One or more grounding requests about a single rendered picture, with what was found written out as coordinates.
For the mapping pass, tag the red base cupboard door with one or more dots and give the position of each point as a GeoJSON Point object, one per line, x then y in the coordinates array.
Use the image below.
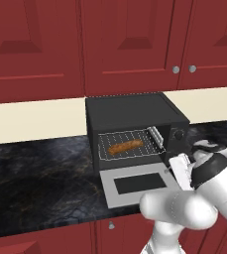
{"type": "Point", "coordinates": [42, 241]}
{"type": "Point", "coordinates": [125, 236]}

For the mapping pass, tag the brown baguette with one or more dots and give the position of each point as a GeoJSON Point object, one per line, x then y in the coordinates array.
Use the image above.
{"type": "Point", "coordinates": [125, 147]}

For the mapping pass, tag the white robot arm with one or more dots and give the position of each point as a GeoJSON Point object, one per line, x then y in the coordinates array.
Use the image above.
{"type": "Point", "coordinates": [197, 205]}

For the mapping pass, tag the grey toaster oven door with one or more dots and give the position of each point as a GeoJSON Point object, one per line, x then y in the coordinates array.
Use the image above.
{"type": "Point", "coordinates": [136, 183]}

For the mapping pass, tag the black toaster oven knob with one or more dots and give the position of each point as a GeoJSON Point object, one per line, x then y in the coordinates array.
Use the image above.
{"type": "Point", "coordinates": [178, 134]}

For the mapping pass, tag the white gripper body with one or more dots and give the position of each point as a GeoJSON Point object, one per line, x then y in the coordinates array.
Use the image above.
{"type": "Point", "coordinates": [181, 172]}

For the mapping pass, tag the round silver cupboard knob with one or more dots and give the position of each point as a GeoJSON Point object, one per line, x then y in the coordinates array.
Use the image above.
{"type": "Point", "coordinates": [175, 69]}
{"type": "Point", "coordinates": [111, 225]}
{"type": "Point", "coordinates": [192, 68]}

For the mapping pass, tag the black toaster oven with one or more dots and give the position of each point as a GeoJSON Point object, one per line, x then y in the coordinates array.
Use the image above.
{"type": "Point", "coordinates": [131, 114]}

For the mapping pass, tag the red wall cupboard door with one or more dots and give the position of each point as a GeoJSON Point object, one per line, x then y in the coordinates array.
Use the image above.
{"type": "Point", "coordinates": [32, 46]}
{"type": "Point", "coordinates": [214, 43]}
{"type": "Point", "coordinates": [131, 43]}

